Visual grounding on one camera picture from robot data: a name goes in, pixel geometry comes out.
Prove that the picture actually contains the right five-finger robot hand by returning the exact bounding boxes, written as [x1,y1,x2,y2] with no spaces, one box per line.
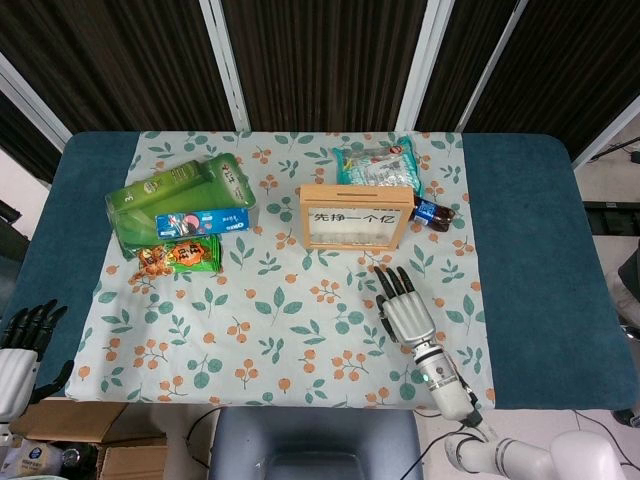
[373,264,437,347]

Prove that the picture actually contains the left five-finger robot hand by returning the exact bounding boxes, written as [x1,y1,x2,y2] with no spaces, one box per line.
[0,298,75,420]

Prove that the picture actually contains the open cardboard box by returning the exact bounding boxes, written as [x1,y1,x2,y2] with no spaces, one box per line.
[9,399,169,480]

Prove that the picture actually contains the white bottle blue round label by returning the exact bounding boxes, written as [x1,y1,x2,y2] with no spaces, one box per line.
[14,443,54,476]

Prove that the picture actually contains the cola bottle blue label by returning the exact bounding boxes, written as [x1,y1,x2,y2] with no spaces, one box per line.
[410,196,459,234]

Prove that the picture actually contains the teal table cover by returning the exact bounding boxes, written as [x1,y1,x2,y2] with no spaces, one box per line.
[9,130,632,411]

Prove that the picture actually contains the floral leaf print tablecloth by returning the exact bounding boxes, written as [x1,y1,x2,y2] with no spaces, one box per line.
[64,130,497,409]

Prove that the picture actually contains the teal candy bag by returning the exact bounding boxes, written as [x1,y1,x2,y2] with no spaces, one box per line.
[332,134,426,199]

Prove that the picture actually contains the dark grey padded chair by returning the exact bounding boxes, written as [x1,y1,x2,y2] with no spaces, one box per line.
[209,407,424,480]

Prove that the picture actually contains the blue Oreo cookie box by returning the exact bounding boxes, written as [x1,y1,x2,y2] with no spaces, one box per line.
[154,207,251,240]

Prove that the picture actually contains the green nut snack bag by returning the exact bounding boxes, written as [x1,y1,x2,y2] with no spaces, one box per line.
[128,233,224,286]

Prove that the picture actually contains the long green snack box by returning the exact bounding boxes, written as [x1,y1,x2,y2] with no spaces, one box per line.
[104,158,214,249]

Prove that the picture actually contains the green pack white characters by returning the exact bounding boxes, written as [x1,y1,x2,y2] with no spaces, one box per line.
[202,152,259,211]

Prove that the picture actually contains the dark slatted partition screen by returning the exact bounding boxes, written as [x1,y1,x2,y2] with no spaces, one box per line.
[0,0,640,169]

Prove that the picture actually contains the black cable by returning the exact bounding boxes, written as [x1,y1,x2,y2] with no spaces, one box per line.
[403,412,484,480]

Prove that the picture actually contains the wooden framed box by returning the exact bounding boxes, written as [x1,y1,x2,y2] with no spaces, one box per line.
[298,183,417,251]

